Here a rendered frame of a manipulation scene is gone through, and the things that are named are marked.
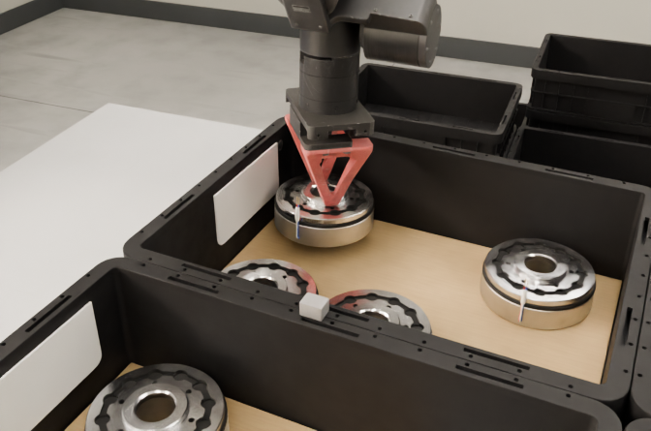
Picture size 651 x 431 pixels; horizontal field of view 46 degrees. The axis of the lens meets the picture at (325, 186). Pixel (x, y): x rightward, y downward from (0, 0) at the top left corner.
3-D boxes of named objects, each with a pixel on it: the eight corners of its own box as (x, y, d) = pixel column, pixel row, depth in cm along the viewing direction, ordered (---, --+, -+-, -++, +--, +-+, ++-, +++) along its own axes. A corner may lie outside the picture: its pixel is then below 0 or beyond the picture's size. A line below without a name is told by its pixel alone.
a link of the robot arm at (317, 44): (314, -23, 72) (291, -11, 67) (384, -16, 70) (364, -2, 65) (312, 47, 75) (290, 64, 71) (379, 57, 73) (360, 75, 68)
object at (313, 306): (298, 315, 55) (298, 302, 54) (307, 304, 56) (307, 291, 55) (321, 322, 54) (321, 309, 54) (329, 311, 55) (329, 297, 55)
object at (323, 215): (257, 206, 77) (257, 201, 77) (307, 169, 85) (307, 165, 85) (344, 234, 73) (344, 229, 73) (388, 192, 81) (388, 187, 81)
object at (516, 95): (322, 270, 191) (321, 107, 169) (359, 212, 215) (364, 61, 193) (480, 307, 179) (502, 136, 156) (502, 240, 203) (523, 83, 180)
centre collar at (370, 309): (334, 338, 63) (334, 332, 63) (352, 303, 67) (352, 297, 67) (392, 352, 62) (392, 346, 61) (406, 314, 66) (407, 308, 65)
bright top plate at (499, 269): (470, 286, 70) (470, 280, 70) (502, 232, 78) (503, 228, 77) (580, 320, 66) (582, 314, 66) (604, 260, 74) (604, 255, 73)
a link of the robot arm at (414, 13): (309, -93, 65) (276, -17, 61) (441, -81, 61) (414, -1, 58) (333, 3, 75) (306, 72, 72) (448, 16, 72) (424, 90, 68)
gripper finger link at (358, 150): (350, 180, 82) (354, 98, 77) (370, 212, 76) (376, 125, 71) (288, 186, 80) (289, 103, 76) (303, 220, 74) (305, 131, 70)
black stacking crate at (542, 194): (133, 360, 68) (115, 257, 62) (287, 204, 91) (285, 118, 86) (590, 528, 53) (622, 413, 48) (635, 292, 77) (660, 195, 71)
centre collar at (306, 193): (292, 199, 78) (292, 194, 78) (316, 180, 82) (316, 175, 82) (333, 212, 76) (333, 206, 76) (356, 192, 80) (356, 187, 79)
